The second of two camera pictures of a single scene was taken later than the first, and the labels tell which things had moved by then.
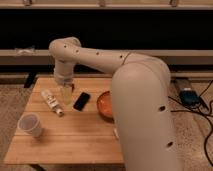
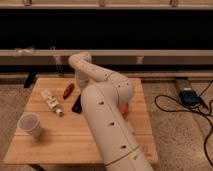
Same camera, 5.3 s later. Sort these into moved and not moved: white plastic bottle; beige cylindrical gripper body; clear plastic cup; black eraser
Moved: beige cylindrical gripper body
Not moved: white plastic bottle; black eraser; clear plastic cup
